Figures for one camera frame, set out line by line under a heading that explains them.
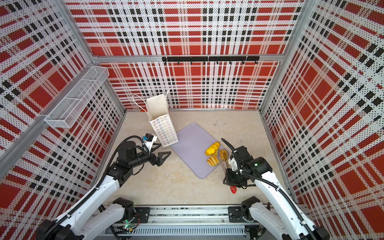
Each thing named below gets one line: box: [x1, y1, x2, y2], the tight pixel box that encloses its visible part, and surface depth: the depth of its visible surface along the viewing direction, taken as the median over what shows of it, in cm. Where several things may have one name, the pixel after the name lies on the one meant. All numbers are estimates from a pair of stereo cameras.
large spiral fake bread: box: [207, 149, 228, 167], surface depth 91 cm
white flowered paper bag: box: [132, 90, 179, 148], surface depth 93 cm
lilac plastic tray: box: [169, 122, 223, 179], surface depth 100 cm
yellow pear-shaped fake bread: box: [205, 142, 220, 156], surface depth 97 cm
